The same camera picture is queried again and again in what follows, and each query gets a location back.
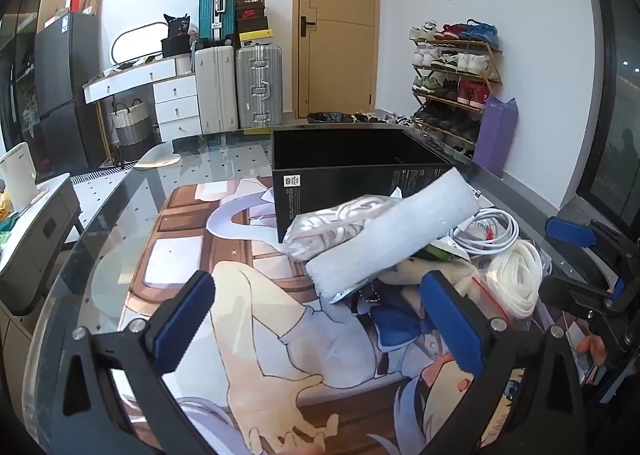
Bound silver bag with white cord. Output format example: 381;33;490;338
282;194;401;261

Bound dark glass cabinet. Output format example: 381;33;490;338
0;0;73;150

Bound colourful snack packets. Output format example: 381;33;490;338
0;190;16;243

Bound red logo shoe box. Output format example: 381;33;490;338
236;9;267;33

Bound round pale stool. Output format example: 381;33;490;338
135;142;181;170

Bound dark framed panel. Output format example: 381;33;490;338
575;0;640;236

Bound tan wooden door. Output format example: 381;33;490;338
292;0;382;120

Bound green white medicine packet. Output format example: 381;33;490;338
425;240;471;263

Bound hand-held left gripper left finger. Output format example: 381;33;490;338
50;269;217;455

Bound printed cartoon table mat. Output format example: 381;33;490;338
125;175;601;455

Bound white tube coil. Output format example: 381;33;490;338
482;239;546;321

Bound dark grey fridge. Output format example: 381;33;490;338
34;11;108;176

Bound white kettle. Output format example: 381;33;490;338
0;142;40;213

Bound rows of shoes on rack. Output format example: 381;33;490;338
409;19;501;146

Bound white cable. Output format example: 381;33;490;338
447;205;521;261

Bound oval mirror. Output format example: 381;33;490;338
110;21;168;66

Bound wooden shoe rack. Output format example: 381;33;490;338
410;37;503;150

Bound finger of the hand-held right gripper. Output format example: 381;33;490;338
537;269;626;321
544;216;631;266

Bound grey side cabinet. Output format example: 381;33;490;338
0;174;83;316

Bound woven laundry basket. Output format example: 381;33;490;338
111;100;153;160

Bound red-edged white packet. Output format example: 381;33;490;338
452;270;516;331

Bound person's right hand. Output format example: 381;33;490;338
575;334;608;368

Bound black cardboard box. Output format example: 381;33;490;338
270;127;458;246

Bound black bag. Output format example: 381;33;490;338
161;12;193;58

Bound purple bag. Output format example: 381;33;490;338
472;96;518;178

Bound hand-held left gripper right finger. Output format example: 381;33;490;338
419;269;588;455

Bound white suitcase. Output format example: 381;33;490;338
193;42;240;133

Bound teal suitcase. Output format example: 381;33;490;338
198;0;238;46

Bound silver suitcase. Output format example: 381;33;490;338
235;44;284;130

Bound white foam sheet packet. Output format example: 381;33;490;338
304;166;483;301

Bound white desk with drawers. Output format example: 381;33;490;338
82;57;203;143

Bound shoes on floor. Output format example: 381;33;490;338
350;110;416;128

